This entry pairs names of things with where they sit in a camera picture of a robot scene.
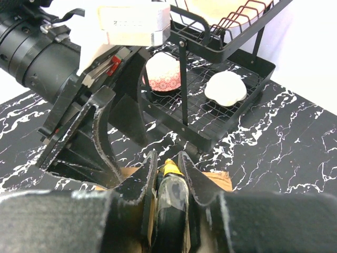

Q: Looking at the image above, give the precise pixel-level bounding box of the pink patterned bowl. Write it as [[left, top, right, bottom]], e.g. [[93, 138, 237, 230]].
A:
[[145, 52, 181, 92]]

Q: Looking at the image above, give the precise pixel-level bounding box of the brown cardboard express box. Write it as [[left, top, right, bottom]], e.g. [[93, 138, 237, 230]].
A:
[[97, 161, 233, 252]]

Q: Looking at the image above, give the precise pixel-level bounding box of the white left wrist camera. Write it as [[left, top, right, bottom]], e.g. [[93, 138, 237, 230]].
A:
[[75, 1, 171, 75]]

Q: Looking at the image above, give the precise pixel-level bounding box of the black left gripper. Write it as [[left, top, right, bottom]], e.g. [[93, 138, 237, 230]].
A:
[[37, 46, 150, 189]]

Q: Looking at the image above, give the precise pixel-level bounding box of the small white cup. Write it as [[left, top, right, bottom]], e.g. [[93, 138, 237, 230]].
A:
[[204, 71, 247, 107]]

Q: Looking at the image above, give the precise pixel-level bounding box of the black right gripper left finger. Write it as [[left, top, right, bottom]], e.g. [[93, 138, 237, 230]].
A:
[[1, 151, 157, 252]]

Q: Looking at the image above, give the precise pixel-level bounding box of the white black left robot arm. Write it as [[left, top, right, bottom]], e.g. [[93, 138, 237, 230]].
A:
[[1, 1, 150, 188]]

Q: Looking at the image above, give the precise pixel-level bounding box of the yellow utility knife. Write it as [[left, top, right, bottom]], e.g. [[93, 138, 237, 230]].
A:
[[151, 159, 189, 252]]

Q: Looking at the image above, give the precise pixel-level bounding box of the black wire dish rack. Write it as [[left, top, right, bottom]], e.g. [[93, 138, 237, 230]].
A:
[[142, 1, 289, 152]]

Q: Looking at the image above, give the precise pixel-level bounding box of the beige pink floral plate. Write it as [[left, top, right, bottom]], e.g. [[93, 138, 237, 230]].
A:
[[185, 0, 272, 28]]

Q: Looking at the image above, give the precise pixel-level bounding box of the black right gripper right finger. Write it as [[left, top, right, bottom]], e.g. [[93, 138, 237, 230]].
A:
[[178, 151, 336, 252]]

